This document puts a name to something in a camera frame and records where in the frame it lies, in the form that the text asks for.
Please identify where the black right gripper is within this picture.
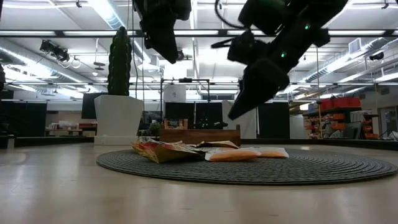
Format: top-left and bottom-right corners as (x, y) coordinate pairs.
(228, 24), (330, 121)

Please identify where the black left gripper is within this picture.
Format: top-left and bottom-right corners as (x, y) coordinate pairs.
(132, 0), (180, 65)

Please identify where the white orange Tazo tea packet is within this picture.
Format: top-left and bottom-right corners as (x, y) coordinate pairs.
(256, 146), (290, 159)
(204, 147), (262, 162)

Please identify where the peach passion fruit tea packet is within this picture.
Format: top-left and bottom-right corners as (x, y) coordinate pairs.
(130, 138), (206, 164)
(195, 140), (241, 149)
(164, 118), (189, 130)

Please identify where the wooden tea box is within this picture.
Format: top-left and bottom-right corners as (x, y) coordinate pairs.
(159, 124), (242, 147)

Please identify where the black partition panel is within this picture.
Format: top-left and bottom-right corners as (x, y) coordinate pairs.
(257, 101), (291, 140)

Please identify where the white hanging cloth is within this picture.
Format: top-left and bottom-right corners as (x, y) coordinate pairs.
(221, 100), (259, 139)

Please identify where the green cactus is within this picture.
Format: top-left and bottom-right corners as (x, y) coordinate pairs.
(107, 26), (133, 96)

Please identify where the red bin shelving rack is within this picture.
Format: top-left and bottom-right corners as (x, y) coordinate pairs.
(303, 97), (380, 140)

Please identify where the small potted green plant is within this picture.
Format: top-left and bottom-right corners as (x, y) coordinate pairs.
(147, 121), (162, 137)

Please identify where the white hexagonal planter pot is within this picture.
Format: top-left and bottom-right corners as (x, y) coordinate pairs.
(93, 94), (144, 146)

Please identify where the round grey woven placemat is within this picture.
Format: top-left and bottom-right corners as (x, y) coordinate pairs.
(96, 147), (398, 187)

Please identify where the white ceiling air vent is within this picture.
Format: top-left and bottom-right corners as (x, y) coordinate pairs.
(348, 37), (363, 55)

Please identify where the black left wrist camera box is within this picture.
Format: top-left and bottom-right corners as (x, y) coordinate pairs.
(172, 0), (192, 21)

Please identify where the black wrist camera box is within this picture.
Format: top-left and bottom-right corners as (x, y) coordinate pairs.
(172, 0), (192, 21)
(226, 30), (269, 64)

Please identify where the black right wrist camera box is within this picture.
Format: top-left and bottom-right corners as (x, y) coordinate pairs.
(226, 30), (269, 64)

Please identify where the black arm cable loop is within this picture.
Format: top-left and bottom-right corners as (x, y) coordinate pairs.
(213, 0), (246, 30)

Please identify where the yellow hanging power cord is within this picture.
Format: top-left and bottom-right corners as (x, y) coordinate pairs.
(315, 46), (325, 139)

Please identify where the black wall screen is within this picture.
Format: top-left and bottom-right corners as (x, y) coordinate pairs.
(81, 92), (109, 120)

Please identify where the black rig frame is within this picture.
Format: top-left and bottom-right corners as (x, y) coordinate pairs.
(0, 29), (398, 39)

